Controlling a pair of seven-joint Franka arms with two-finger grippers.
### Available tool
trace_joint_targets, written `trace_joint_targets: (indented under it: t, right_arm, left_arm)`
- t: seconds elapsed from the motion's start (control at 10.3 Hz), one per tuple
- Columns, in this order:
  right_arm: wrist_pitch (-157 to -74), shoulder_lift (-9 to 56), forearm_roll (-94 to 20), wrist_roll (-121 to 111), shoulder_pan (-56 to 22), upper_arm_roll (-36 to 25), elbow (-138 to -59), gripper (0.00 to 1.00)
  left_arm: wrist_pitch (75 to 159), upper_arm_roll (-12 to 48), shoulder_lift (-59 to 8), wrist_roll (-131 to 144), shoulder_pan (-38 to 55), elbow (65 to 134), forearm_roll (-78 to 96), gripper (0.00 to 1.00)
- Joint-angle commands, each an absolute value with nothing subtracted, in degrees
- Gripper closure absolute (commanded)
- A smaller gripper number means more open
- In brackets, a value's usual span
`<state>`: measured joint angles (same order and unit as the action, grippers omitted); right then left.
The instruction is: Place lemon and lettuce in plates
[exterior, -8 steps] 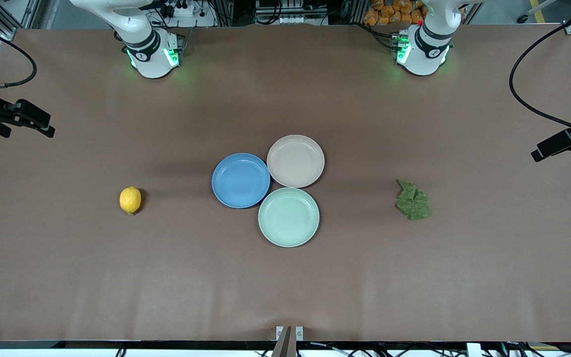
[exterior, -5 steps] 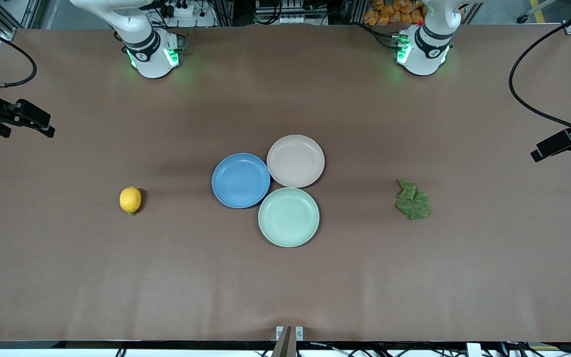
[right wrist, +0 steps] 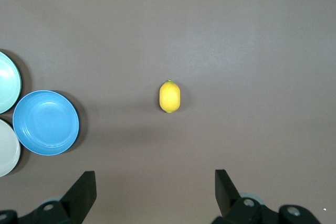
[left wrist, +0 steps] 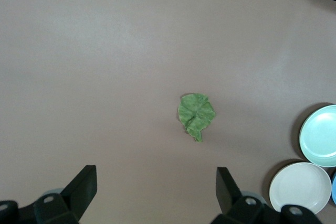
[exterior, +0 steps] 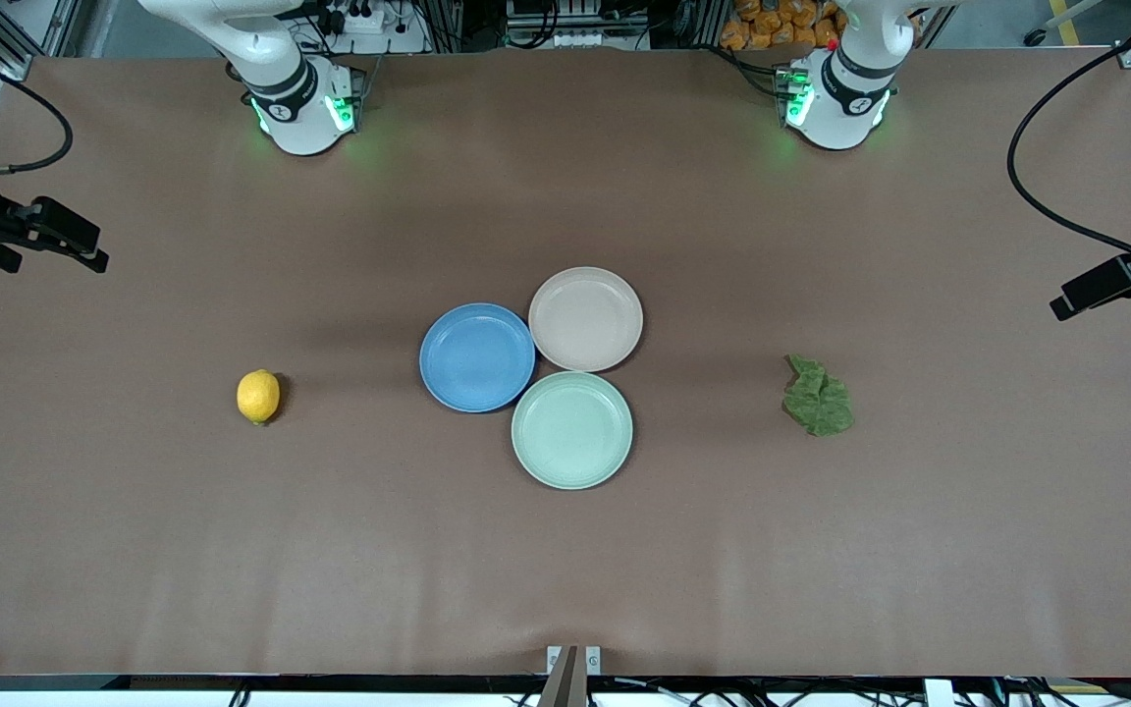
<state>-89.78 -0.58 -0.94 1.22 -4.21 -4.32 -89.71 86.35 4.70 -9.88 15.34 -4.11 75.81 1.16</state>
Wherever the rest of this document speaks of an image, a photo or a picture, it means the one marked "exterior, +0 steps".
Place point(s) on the yellow lemon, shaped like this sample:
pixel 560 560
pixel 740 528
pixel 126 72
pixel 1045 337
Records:
pixel 258 396

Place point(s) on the green lettuce leaf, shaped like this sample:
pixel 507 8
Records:
pixel 818 401

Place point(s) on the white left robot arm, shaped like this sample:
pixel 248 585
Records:
pixel 845 93

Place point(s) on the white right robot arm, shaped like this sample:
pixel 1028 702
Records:
pixel 296 83

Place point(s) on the white power strip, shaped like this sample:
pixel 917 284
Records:
pixel 359 20

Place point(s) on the orange items pile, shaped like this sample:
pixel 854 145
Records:
pixel 781 25

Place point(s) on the blue plate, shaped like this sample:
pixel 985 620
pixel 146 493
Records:
pixel 477 357

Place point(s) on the beige plate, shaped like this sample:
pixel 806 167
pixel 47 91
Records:
pixel 585 319

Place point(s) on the light green plate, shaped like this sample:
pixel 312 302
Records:
pixel 572 430

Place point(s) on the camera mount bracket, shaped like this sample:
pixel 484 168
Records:
pixel 573 673

